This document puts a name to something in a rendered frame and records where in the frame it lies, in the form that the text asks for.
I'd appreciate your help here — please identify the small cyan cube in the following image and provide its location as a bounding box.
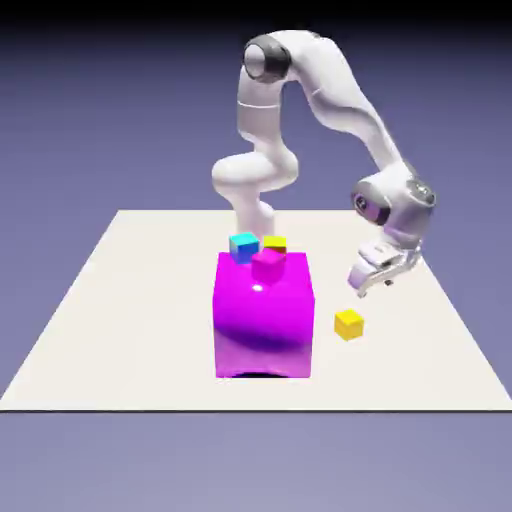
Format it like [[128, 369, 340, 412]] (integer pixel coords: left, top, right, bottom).
[[228, 232, 260, 266]]

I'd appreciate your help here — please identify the small yellow cube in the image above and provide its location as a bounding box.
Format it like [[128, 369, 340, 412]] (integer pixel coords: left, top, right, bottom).
[[334, 308, 366, 342], [262, 234, 288, 255]]

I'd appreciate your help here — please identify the large magenta box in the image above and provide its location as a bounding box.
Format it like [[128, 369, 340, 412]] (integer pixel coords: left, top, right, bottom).
[[212, 250, 316, 380]]

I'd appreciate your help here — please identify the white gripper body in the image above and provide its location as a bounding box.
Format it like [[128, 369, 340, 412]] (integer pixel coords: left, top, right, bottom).
[[346, 238, 424, 290]]

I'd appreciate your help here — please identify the small magenta cube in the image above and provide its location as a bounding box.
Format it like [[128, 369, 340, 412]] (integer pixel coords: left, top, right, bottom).
[[250, 247, 288, 284]]

